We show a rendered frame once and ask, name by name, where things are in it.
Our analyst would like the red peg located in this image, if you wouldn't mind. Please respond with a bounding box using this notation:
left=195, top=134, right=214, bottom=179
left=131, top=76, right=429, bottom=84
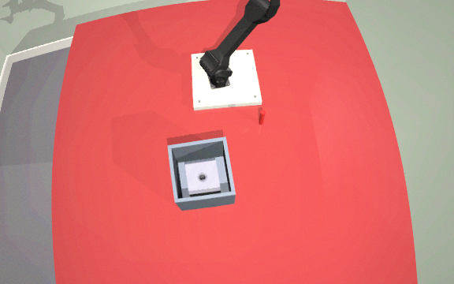
left=259, top=110, right=266, bottom=125

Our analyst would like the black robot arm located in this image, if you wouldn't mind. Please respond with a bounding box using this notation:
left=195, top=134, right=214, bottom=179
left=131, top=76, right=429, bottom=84
left=199, top=0, right=281, bottom=90

